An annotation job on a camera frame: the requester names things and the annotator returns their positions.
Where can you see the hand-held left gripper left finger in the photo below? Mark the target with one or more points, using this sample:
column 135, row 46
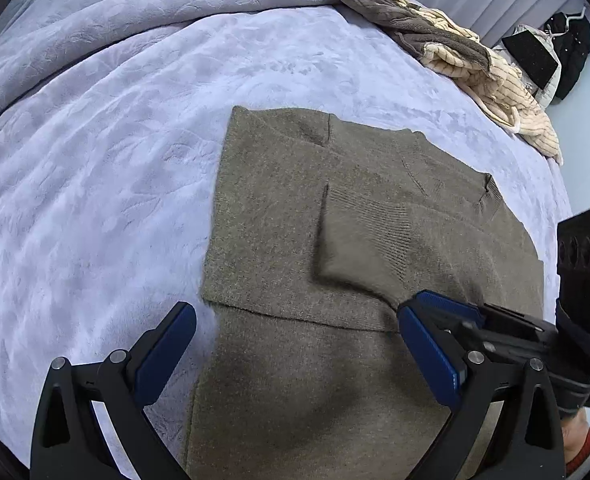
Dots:
column 167, row 355

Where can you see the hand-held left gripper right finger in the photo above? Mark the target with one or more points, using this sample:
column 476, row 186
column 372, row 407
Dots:
column 427, row 355

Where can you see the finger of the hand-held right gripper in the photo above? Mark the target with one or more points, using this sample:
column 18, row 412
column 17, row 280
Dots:
column 450, row 302
column 517, row 322

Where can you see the olive knitted sweater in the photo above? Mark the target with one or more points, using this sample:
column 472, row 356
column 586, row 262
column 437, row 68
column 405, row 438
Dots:
column 275, row 210

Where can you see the person's right forearm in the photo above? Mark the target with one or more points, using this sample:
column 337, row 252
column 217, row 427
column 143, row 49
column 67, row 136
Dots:
column 580, row 442

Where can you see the white clothes hanger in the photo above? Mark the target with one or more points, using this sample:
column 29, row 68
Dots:
column 577, row 14

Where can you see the white quilted garment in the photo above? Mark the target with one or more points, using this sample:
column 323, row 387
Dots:
column 545, row 91

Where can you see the cream ribbed garment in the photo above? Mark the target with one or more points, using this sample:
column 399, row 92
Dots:
column 505, row 95

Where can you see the black hanging jacket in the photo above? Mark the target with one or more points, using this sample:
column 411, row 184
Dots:
column 572, row 55

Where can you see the lavender plush blanket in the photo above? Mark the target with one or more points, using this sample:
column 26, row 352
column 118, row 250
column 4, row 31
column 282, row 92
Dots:
column 100, row 160

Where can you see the grey-brown knitted garment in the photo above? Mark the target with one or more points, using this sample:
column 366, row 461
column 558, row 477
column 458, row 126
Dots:
column 375, row 2

